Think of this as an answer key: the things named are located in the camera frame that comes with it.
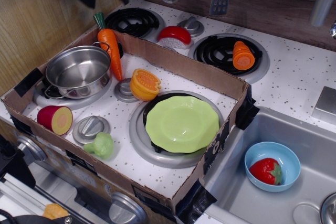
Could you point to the grey faucet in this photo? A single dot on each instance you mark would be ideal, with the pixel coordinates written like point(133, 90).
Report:
point(319, 12)

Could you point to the green plastic plate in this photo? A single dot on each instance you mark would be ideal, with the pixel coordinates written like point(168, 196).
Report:
point(181, 124)

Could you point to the silver oven knob left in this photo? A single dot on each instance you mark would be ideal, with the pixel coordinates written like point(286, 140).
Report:
point(32, 152)

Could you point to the silver oven knob right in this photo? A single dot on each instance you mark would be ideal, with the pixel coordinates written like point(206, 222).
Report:
point(124, 210)

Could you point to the green toy broccoli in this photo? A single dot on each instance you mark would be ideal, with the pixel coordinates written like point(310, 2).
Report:
point(102, 145)

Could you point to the orange toy carrot slice piece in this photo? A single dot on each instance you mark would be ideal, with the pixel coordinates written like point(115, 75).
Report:
point(243, 58)

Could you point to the silver sink basin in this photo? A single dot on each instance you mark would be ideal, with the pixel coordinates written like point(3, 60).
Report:
point(311, 199)

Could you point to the black burner coil back left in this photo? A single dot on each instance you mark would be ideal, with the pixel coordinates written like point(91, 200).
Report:
point(136, 22)

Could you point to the silver stove knob back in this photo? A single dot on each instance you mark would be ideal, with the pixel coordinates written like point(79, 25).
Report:
point(193, 26)

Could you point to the stainless steel pot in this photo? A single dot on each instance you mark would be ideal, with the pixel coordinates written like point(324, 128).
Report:
point(79, 72)

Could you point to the orange toy carrot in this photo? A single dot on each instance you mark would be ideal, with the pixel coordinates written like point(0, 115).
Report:
point(109, 43)

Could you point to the silver stove knob front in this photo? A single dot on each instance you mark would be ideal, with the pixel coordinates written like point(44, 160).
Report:
point(86, 130)

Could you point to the cardboard fence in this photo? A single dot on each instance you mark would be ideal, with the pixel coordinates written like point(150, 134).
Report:
point(165, 190)

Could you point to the red white toy sushi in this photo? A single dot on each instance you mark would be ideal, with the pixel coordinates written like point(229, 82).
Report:
point(175, 37)

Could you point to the orange toy pumpkin half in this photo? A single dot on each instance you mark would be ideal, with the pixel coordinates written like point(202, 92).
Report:
point(144, 85)

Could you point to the silver stove knob middle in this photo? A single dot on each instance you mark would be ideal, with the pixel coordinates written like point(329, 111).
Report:
point(123, 92)

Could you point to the yellow toy piece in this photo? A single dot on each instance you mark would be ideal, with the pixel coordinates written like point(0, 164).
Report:
point(54, 211)

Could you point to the silver oven knob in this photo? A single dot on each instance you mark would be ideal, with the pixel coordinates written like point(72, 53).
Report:
point(124, 210)
point(32, 152)

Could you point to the blue plastic bowl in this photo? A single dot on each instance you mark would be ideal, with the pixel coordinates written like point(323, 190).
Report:
point(287, 159)

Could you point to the silver stove knob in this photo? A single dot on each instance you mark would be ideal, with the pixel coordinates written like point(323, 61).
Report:
point(123, 92)
point(193, 26)
point(86, 130)

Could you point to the red toy strawberry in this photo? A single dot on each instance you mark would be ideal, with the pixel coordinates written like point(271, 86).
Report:
point(268, 171)

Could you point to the black burner under plate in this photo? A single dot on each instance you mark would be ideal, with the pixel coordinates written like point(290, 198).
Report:
point(157, 119)

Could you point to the red yellow toy fruit half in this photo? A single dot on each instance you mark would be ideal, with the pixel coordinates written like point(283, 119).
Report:
point(58, 119)

